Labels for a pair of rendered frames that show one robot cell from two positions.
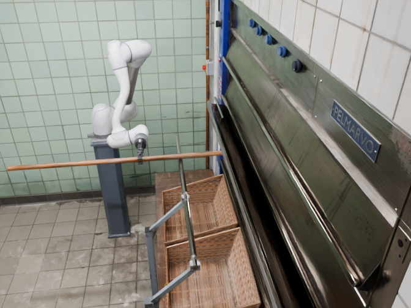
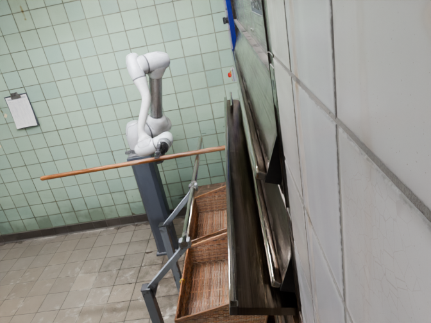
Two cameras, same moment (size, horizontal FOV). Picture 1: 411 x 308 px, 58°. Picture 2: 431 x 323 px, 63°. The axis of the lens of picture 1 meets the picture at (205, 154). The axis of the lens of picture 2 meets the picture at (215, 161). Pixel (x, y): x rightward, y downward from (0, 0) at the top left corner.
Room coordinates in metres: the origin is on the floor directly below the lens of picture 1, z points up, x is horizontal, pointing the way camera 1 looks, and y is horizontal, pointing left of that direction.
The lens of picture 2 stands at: (0.01, -0.41, 2.02)
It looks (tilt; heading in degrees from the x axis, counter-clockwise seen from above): 24 degrees down; 13
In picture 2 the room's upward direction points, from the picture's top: 11 degrees counter-clockwise
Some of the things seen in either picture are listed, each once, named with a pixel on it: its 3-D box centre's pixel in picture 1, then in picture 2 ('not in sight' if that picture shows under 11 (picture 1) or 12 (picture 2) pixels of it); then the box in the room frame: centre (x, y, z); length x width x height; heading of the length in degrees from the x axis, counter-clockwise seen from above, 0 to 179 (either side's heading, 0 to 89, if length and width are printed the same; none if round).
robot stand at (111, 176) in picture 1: (112, 187); (155, 203); (2.61, 0.81, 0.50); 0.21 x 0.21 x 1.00; 9
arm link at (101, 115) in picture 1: (103, 118); (136, 133); (2.61, 0.80, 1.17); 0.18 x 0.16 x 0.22; 135
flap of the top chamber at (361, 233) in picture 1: (270, 101); (246, 57); (1.47, -0.28, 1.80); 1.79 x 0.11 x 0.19; 8
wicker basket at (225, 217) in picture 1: (196, 213); (224, 215); (2.00, 0.06, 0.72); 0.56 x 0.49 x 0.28; 7
